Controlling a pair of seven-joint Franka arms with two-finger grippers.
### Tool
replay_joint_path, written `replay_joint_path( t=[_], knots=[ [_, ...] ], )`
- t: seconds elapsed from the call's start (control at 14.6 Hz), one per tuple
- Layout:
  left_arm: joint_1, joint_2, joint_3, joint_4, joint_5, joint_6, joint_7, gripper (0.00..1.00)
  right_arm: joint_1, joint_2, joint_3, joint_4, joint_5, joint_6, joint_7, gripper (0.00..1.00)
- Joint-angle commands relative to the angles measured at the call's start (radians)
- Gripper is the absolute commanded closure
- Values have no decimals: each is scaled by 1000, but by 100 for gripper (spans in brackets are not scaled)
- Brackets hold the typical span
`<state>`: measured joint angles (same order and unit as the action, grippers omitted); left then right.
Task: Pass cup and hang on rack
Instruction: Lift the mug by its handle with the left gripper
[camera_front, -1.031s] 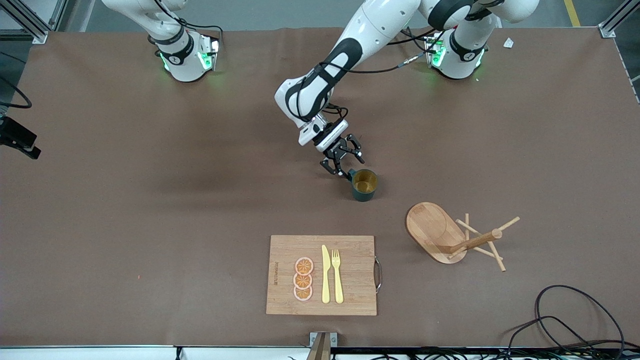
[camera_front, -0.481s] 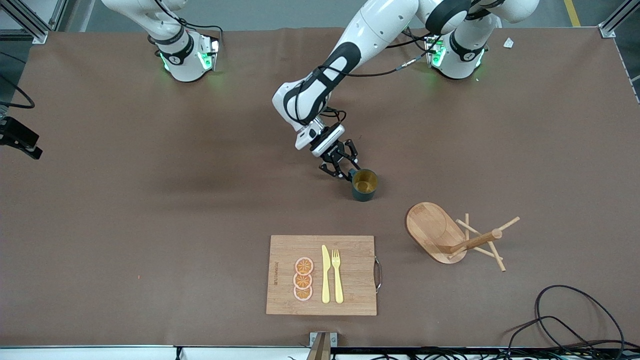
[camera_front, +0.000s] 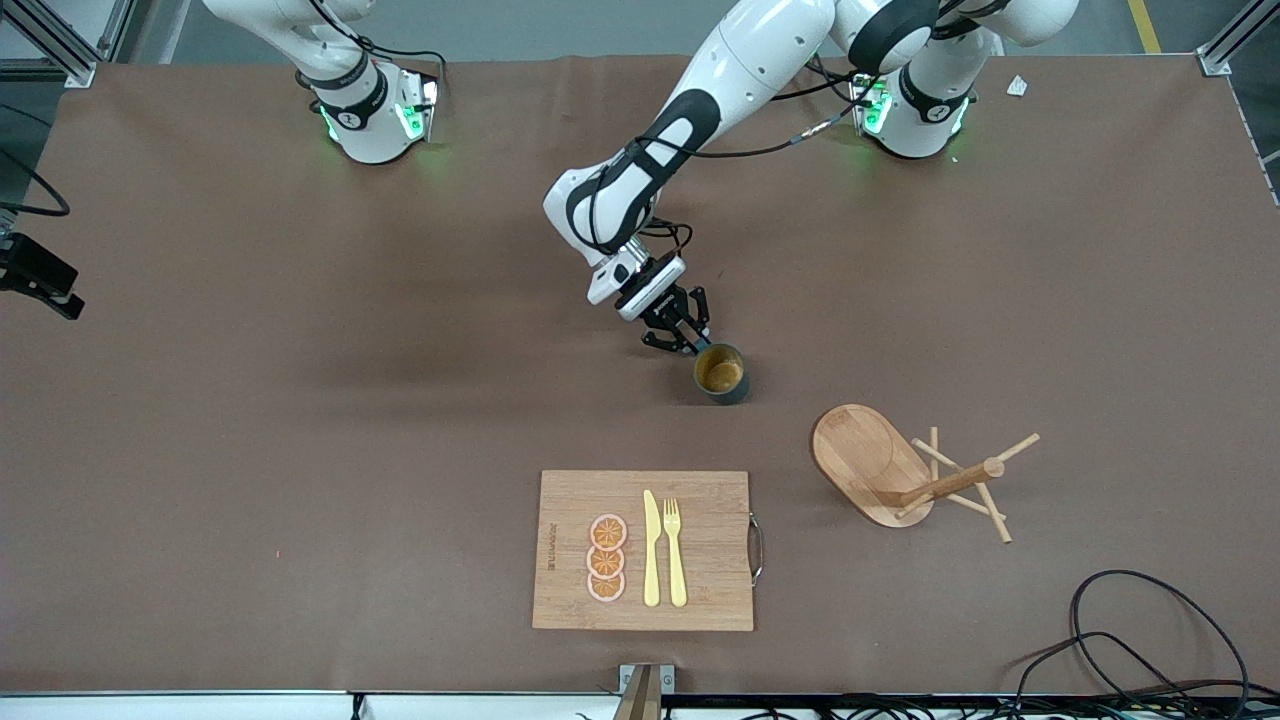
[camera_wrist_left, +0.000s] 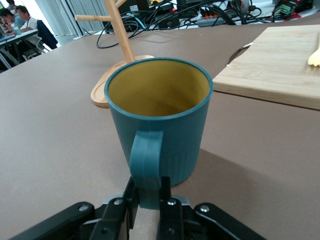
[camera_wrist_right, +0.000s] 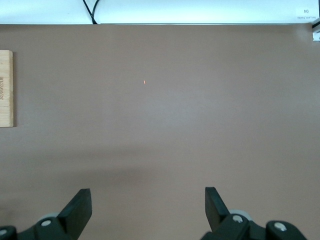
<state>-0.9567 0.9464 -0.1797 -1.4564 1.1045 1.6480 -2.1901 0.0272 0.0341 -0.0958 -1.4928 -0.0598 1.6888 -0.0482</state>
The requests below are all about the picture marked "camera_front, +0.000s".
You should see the teal cup with yellow inside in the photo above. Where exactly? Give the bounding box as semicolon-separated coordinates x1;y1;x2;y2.
693;342;751;406

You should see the wooden mug rack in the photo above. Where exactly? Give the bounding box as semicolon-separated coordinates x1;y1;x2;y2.
812;403;1041;544

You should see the yellow plastic knife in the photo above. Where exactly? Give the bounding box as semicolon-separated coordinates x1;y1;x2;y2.
643;489;663;608

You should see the bamboo cutting board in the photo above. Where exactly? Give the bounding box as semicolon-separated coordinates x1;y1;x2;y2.
532;470;766;633

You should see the yellow plastic fork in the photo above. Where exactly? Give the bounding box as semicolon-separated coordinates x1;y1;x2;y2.
663;498;689;608

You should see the brown table cover sheet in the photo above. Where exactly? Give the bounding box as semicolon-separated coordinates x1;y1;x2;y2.
0;52;1280;697

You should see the plain white panel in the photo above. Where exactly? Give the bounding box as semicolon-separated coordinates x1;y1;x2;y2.
360;693;621;720

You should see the white panel with silver edge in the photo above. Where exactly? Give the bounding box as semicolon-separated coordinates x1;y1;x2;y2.
0;690;353;720

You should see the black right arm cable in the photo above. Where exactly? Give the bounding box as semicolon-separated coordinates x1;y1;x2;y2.
0;150;71;217

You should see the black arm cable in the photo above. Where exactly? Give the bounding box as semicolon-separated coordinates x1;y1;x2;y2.
0;150;71;217
580;60;886;263

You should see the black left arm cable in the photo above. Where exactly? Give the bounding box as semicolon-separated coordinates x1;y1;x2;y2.
580;60;886;263

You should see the aluminium frame profile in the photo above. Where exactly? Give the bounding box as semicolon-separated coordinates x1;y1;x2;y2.
1197;0;1280;77
0;0;136;89

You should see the metal bracket with wooden post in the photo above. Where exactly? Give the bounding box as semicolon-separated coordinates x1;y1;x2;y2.
618;663;677;720

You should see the black looped floor cable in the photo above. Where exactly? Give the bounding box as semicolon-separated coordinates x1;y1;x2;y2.
1070;570;1251;720
1015;630;1201;720

